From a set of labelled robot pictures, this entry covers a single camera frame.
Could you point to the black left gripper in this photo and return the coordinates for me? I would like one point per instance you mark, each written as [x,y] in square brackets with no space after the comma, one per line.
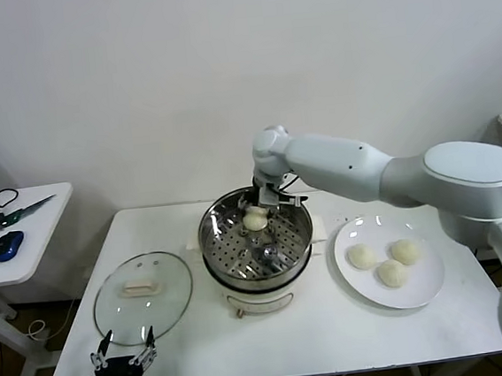
[118,374]

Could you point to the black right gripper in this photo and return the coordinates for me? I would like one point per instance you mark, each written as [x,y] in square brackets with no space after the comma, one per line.
[269,188]

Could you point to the white steamed baozi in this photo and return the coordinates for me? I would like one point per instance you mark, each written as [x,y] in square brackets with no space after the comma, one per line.
[393,274]
[404,252]
[254,223]
[361,257]

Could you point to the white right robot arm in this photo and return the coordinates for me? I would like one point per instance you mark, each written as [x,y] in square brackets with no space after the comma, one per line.
[342,161]

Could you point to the stainless steel steamer basket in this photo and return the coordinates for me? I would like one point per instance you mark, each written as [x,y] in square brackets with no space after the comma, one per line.
[221,253]

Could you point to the white electric cooking pot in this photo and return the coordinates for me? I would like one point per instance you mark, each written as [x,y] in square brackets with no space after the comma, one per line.
[257,300]

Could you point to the white round plate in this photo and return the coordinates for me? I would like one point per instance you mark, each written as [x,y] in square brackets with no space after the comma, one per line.
[358,284]

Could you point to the white side table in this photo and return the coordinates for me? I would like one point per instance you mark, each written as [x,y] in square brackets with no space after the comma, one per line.
[37,235]

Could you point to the blue computer mouse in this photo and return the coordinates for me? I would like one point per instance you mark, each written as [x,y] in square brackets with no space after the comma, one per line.
[7,246]

